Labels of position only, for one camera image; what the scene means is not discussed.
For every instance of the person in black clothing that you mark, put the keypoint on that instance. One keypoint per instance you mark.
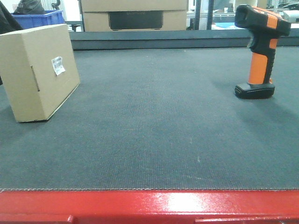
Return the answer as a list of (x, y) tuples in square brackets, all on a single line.
[(7, 22)]

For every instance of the blue plastic bin background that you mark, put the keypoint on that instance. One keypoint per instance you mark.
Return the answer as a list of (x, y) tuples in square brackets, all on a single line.
[(51, 17)]

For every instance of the white barcode label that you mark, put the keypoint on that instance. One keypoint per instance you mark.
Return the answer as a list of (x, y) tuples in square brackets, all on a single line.
[(57, 64)]

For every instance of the blue tray background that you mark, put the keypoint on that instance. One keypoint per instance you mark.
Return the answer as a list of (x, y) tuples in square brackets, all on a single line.
[(223, 25)]

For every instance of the orange black barcode scanner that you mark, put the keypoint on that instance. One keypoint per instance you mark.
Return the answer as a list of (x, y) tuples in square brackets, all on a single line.
[(266, 28)]

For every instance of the red metal conveyor table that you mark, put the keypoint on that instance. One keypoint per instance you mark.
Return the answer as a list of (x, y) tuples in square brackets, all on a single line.
[(150, 207)]

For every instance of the black bag in bin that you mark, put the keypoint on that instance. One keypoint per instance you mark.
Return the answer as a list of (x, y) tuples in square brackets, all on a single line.
[(26, 7)]

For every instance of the tan cardboard package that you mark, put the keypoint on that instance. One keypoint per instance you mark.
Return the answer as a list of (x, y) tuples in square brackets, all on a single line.
[(34, 91)]

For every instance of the large upper cardboard box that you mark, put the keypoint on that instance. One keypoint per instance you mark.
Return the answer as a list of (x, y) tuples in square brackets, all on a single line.
[(132, 5)]

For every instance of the lower cardboard box black print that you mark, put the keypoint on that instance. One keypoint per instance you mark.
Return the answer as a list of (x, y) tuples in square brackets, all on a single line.
[(135, 20)]

